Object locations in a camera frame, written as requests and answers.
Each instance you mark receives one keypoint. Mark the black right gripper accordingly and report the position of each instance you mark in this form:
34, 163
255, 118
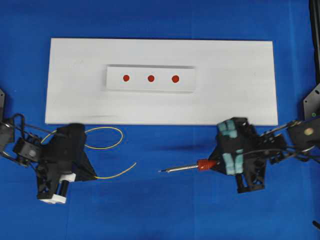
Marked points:
265, 147

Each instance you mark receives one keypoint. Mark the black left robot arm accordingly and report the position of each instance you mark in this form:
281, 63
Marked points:
11, 129

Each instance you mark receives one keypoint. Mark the red handled soldering iron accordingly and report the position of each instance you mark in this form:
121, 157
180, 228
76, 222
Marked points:
185, 168

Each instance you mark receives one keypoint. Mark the small white raised plate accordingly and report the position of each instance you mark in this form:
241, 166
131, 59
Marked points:
142, 78

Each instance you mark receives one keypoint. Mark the large white foam board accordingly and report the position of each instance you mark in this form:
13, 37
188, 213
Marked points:
233, 79

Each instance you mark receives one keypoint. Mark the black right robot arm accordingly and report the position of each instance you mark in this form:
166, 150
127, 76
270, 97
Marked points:
302, 136

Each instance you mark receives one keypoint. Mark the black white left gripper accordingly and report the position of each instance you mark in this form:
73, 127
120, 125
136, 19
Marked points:
69, 162

